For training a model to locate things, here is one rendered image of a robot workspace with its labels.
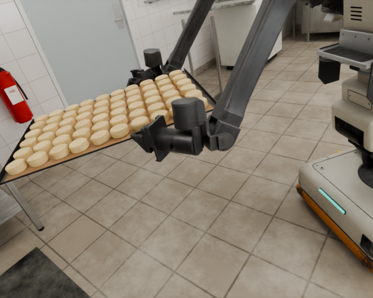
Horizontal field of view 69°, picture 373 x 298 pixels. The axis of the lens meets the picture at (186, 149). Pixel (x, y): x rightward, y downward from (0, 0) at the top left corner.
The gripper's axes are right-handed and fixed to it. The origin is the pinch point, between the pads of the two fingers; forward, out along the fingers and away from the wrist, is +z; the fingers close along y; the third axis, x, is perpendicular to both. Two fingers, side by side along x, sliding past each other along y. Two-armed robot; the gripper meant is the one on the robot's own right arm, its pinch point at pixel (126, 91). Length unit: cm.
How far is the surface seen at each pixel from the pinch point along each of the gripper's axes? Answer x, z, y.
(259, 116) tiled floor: -12, -163, -103
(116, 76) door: -165, -138, -49
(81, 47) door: -167, -111, -7
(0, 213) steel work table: -119, 38, -73
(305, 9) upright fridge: -23, -421, -59
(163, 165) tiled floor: -62, -64, -100
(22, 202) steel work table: -105, 27, -68
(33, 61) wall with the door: -170, -61, -3
